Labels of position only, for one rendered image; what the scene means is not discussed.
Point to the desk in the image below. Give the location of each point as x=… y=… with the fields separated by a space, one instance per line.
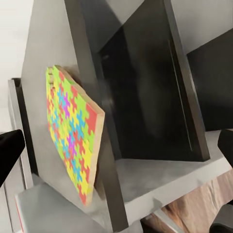
x=161 y=70

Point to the toy box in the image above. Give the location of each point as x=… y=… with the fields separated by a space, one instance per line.
x=13 y=184

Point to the jigsaw puzzle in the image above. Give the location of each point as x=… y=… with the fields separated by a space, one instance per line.
x=75 y=124

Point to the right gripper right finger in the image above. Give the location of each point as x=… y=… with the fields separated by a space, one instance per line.
x=225 y=144

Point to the swivel chair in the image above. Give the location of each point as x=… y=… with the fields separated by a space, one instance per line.
x=42 y=209

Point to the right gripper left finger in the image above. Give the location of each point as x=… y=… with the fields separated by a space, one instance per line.
x=12 y=145

